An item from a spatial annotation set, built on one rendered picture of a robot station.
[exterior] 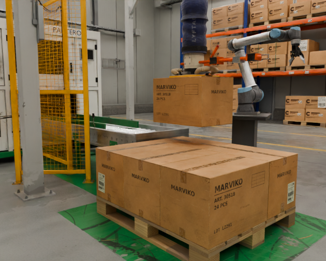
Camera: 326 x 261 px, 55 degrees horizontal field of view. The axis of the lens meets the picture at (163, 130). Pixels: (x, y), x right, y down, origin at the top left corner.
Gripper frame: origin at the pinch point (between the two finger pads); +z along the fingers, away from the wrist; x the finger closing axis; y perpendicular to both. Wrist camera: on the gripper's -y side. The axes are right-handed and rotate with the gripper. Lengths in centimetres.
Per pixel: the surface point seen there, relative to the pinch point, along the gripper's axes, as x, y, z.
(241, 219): 39, 155, 107
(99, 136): -150, 143, 63
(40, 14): -138, 202, -53
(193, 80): -23, 126, 16
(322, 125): -223, -593, 95
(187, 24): -37, 115, -32
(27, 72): -147, 214, -1
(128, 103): -367, -46, 18
